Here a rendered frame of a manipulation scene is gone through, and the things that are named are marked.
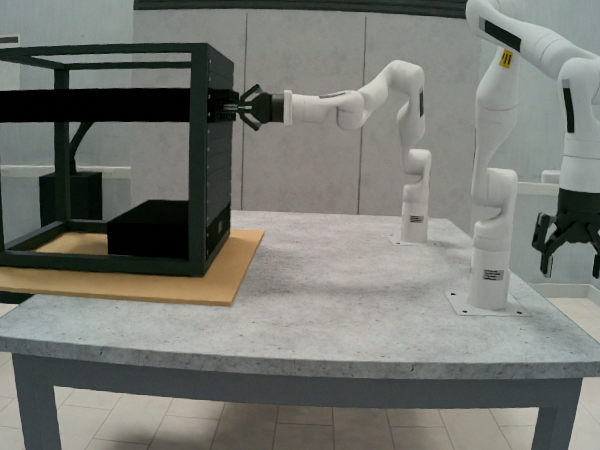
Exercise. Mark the tan flat board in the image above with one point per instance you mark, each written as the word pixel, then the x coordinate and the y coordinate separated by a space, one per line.
pixel 218 287

